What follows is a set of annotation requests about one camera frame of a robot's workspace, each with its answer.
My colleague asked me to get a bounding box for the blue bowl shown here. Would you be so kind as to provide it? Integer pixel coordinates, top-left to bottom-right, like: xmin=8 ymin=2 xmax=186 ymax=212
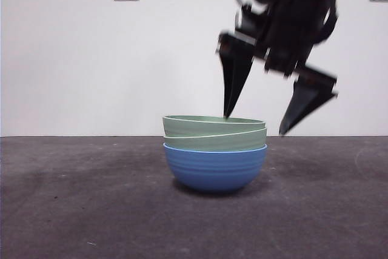
xmin=162 ymin=143 xmax=269 ymax=193

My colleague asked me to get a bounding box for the pale green bowl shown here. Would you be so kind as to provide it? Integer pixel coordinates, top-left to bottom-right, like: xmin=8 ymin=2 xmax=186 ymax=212
xmin=164 ymin=127 xmax=269 ymax=152
xmin=162 ymin=114 xmax=268 ymax=139

